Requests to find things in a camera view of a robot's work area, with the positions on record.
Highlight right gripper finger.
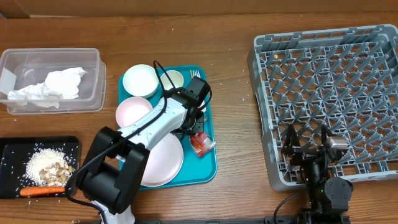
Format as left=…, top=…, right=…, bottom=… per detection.
left=321, top=124, right=333, bottom=146
left=282, top=124, right=300, bottom=152

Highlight red snack wrapper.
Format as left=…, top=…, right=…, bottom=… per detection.
left=189, top=133, right=216, bottom=157

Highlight pink bowl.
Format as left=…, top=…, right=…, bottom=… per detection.
left=116, top=96, right=153, bottom=128

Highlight large pink plate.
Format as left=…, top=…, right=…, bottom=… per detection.
left=141, top=134, right=184, bottom=187

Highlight white napkin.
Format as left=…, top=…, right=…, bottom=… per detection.
left=7, top=67, right=87, bottom=108

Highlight nuts and rice pile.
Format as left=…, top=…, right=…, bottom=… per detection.
left=23, top=148, right=76, bottom=187

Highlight orange carrot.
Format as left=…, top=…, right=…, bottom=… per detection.
left=19, top=187, right=65, bottom=197

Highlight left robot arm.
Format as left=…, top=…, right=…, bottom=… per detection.
left=68, top=77, right=211, bottom=223

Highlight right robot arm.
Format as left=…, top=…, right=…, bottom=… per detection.
left=273, top=124, right=353, bottom=224

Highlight grey dishwasher rack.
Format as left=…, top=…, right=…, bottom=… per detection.
left=247, top=24, right=397, bottom=191

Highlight white plastic fork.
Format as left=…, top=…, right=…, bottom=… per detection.
left=192, top=70, right=200, bottom=78

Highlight pale green cup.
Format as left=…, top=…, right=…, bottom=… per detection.
left=160, top=70, right=184, bottom=90

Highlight white bowl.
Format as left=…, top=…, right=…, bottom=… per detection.
left=123, top=64, right=159, bottom=98

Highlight clear plastic bin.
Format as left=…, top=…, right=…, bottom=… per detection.
left=1, top=48, right=106, bottom=115

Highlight black tray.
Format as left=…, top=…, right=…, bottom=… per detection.
left=1, top=136, right=81, bottom=199

